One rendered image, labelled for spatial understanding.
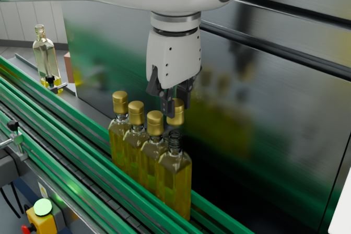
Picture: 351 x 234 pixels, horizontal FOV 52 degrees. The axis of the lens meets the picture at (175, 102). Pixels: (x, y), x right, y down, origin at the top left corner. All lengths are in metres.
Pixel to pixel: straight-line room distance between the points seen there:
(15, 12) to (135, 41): 3.54
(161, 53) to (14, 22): 3.97
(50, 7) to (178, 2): 3.79
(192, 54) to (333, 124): 0.27
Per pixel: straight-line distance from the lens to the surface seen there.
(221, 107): 0.79
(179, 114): 0.69
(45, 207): 1.04
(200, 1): 0.49
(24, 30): 4.51
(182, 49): 0.62
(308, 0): 0.64
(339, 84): 0.63
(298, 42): 0.64
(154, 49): 0.61
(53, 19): 4.28
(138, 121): 0.80
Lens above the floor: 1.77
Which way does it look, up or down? 33 degrees down
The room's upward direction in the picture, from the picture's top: straight up
